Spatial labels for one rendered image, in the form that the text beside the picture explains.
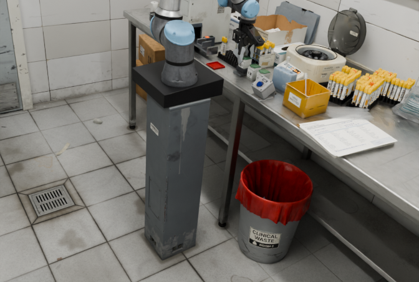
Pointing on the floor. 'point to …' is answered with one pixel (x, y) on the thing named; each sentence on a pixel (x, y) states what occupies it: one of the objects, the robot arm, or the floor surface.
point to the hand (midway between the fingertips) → (245, 61)
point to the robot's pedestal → (174, 174)
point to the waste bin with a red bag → (270, 208)
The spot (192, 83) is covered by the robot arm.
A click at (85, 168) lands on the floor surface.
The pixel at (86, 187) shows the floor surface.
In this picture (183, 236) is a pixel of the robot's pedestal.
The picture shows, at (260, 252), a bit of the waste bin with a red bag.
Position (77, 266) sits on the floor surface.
